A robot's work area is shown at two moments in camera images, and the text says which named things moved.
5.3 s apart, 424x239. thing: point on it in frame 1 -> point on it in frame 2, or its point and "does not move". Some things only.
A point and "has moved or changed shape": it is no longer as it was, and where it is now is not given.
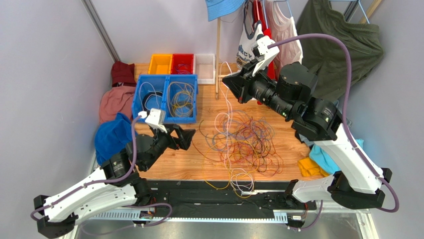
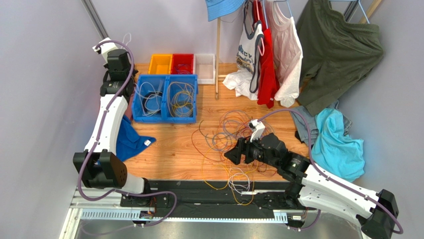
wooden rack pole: x=218 y=55 does not move
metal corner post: x=91 y=11 does not move
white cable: x=241 y=182 has moved or changed shape
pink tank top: x=282 y=26 does not move
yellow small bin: x=160 y=64 does not move
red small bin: x=182 y=64 does not move
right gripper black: x=245 y=86 -> x=245 y=150
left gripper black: x=187 y=136 -> x=106 y=66
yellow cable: x=181 y=103 does not move
